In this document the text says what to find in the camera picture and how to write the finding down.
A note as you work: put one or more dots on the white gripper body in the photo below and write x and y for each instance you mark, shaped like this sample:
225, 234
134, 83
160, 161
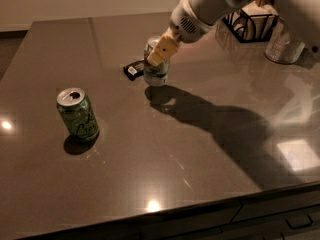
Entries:
187, 26

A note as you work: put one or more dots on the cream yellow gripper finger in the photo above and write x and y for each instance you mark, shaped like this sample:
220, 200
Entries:
164, 50

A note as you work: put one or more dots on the white green 7up can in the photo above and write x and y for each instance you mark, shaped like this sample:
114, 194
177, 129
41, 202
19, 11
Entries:
155, 75

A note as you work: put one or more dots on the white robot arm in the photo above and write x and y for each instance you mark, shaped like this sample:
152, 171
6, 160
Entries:
303, 16

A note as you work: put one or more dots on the green soda can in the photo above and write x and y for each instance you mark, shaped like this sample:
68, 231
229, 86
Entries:
75, 109

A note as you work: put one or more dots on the black snack bar wrapper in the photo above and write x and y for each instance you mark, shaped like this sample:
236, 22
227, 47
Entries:
134, 70

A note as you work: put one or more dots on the black wire basket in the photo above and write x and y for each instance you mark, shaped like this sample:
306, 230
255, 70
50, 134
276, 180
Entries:
252, 23

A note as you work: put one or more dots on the black drawer handle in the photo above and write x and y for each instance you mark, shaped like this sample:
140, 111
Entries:
299, 222

